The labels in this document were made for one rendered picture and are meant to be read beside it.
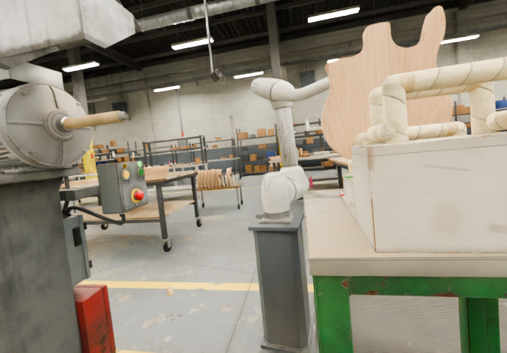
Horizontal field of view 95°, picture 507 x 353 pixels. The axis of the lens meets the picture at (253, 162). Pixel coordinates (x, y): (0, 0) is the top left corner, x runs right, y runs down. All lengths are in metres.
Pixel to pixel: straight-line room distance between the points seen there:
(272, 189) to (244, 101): 10.94
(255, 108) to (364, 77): 11.22
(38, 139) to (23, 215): 0.27
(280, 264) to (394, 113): 1.08
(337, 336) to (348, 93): 0.61
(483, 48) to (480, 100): 13.75
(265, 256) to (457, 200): 1.06
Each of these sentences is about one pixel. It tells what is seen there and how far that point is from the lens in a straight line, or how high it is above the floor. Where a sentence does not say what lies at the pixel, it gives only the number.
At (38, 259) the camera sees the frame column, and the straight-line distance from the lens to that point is 1.08.
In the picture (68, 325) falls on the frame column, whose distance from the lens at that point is 1.21.
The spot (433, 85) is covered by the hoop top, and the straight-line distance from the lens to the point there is 0.46.
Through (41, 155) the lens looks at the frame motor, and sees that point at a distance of 0.89.
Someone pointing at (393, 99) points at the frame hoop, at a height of 1.17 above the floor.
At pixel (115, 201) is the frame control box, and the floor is 0.97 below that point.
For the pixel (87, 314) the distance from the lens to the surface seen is 1.23.
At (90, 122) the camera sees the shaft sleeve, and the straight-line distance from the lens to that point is 0.83.
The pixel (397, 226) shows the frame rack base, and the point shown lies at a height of 0.97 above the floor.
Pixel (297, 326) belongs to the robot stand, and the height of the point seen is 0.16.
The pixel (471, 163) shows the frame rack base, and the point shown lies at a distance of 0.46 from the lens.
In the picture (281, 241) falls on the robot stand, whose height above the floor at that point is 0.62.
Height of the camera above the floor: 1.11
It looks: 3 degrees down
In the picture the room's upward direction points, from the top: 6 degrees counter-clockwise
